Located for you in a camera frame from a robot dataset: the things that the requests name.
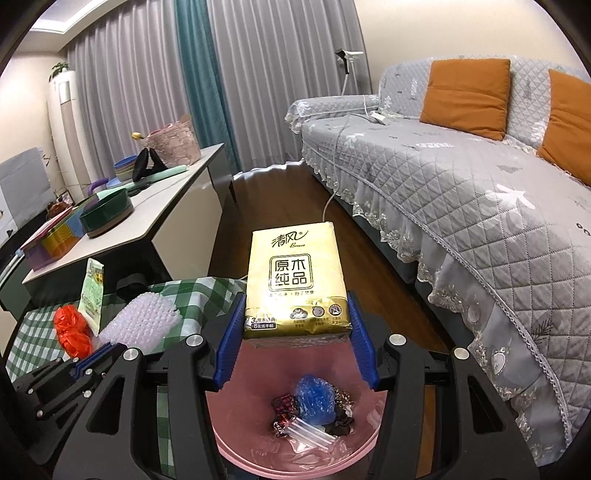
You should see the red plastic bag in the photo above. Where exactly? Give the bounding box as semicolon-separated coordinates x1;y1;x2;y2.
53;305;95;358

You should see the red patterned packet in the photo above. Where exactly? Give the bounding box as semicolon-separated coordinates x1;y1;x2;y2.
270;394;298;437

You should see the white bubble wrap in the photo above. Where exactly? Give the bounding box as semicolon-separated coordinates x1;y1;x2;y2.
98;293;182;347

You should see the yellow tissue pack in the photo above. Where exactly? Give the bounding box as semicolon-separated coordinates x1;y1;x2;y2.
243;222;354;340

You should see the orange cushion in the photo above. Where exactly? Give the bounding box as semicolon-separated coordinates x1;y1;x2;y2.
419;58;512;141
536;69;591;188

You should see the stack of pastel bowls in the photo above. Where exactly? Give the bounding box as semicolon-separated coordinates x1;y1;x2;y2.
113;156;139;182

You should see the brown teapot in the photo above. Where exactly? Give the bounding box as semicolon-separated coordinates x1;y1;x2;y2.
46;199;75;221

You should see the white power cable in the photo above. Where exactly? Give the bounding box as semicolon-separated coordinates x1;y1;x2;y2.
321;95;384;224

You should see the pink lace basket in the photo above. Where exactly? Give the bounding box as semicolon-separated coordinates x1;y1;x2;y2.
141;114;202;168

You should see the pink plastic bin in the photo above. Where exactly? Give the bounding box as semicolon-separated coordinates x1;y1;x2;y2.
203;337;393;478

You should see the grey quilted sofa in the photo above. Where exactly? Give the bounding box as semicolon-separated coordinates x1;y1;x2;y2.
284;54;591;467

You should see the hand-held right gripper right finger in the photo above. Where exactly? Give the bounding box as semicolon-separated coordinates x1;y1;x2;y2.
346;291;541;480

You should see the clear plastic wrapper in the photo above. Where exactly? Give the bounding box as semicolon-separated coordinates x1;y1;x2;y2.
284;415;335;448

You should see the black strap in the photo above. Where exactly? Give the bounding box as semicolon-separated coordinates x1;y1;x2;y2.
115;274;149;301

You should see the grey fabric dust cover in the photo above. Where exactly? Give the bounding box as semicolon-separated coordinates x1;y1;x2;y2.
0;147;52;232

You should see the grey curtain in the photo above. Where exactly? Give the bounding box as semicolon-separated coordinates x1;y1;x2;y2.
67;0;195;185
208;0;375;171

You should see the dark green round box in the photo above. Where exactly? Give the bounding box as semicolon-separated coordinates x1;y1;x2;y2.
79;189;134;238

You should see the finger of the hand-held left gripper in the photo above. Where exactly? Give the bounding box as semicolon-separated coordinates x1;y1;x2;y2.
69;342;118;370
76;348;126;385

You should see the colourful striped box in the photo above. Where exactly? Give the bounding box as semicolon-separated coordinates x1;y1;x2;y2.
21;217;88;271

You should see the white tower air conditioner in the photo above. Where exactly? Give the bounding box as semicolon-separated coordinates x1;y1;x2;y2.
47;70;100;185

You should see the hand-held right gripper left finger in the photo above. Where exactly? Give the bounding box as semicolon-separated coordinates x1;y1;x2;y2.
51;292;247;480

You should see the dark brown cloth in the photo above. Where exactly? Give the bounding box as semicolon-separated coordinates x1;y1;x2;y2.
323;411;356;437

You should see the white desk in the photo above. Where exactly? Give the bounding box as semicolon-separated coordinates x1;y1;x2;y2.
0;143;234;315

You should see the yellow green packet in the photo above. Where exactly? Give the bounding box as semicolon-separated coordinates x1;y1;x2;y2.
78;258;106;333

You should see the mint green tray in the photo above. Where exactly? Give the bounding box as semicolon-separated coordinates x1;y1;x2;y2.
127;164;191;190

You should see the green checked cloth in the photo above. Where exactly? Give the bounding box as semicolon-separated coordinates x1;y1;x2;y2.
7;276;250;467

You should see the black headband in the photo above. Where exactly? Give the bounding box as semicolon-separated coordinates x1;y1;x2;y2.
131;148;169;183

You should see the blue bubble wrap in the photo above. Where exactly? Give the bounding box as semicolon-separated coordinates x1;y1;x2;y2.
293;375;338;425

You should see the teal curtain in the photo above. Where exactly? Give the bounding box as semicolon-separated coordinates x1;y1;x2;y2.
175;0;241;174

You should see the white floor lamp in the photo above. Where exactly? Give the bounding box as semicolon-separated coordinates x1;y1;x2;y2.
335;48;363;97

